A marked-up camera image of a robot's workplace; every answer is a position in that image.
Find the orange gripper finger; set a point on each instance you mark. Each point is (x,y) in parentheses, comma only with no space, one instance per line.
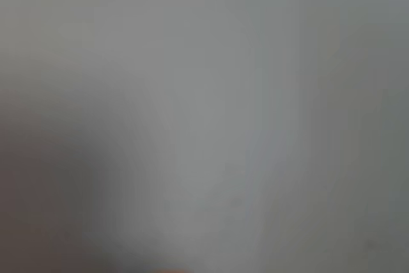
(172,271)

